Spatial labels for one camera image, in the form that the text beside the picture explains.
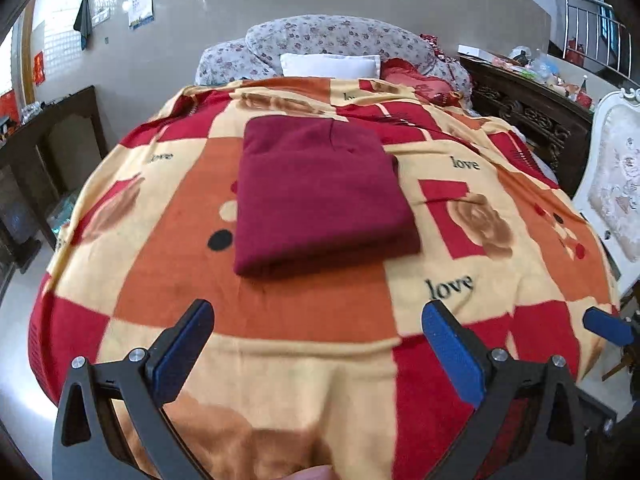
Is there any grey floral quilt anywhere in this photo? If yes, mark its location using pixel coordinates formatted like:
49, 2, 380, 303
195, 14, 473, 111

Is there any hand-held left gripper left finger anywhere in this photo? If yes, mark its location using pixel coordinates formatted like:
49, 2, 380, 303
51, 299, 216, 480

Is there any dark carved wooden sideboard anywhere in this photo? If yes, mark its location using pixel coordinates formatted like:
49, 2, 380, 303
457, 52, 597, 197

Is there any white pillow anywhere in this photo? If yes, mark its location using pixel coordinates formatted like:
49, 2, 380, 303
279, 53, 382, 80

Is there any dark red sweater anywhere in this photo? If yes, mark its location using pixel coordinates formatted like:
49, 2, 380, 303
233, 116, 422, 277

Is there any dark wooden cabinet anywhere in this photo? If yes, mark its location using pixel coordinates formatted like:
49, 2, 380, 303
0, 85, 109, 273

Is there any white upholstered chair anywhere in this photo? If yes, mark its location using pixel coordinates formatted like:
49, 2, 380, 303
571, 87, 640, 293

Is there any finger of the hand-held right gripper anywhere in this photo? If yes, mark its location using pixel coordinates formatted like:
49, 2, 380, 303
575, 391, 618, 434
582, 307, 640, 348

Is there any dark hanging cloth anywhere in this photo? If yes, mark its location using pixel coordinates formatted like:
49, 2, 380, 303
73, 0, 95, 52

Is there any red embroidered pillow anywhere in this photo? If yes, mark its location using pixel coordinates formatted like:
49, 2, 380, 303
380, 57, 467, 107

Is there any flat white box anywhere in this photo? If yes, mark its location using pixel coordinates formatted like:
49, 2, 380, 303
457, 43, 507, 59

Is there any printed red orange blanket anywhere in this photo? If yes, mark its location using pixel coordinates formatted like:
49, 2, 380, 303
27, 76, 622, 480

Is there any metal stair railing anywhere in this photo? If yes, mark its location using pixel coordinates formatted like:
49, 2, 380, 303
551, 0, 634, 82

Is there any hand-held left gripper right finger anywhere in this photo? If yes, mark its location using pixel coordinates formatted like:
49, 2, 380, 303
421, 300, 587, 480

